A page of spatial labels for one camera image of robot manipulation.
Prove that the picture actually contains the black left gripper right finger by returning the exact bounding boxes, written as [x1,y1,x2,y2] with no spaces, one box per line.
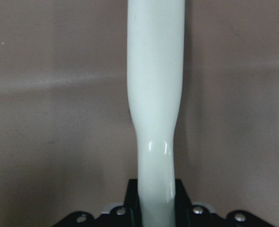
[175,179,192,214]

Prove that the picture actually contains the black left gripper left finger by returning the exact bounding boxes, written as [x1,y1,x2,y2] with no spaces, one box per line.
[124,179,141,214]

